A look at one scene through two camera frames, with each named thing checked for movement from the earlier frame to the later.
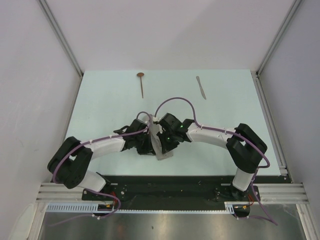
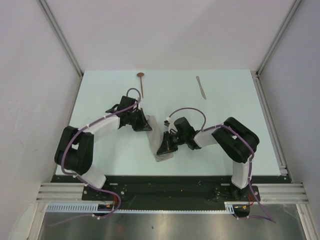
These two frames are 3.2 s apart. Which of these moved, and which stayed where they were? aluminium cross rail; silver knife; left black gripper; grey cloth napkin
Moved: left black gripper
Stayed: aluminium cross rail; grey cloth napkin; silver knife
